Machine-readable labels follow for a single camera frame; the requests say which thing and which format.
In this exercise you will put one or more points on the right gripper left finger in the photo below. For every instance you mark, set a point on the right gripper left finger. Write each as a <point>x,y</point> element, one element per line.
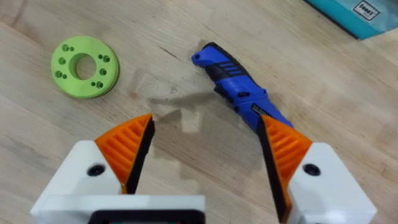
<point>124,149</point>

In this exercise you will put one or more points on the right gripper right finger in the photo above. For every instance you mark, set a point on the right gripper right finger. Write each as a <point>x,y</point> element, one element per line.
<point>298,174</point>

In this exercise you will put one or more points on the blue electric screwdriver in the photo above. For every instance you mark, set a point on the blue electric screwdriver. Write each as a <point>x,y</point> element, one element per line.
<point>231,84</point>

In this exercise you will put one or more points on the green disc with holes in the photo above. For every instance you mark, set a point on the green disc with holes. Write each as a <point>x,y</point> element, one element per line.
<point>85,67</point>

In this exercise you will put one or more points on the teal box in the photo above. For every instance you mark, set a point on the teal box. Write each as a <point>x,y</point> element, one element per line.
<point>357,15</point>

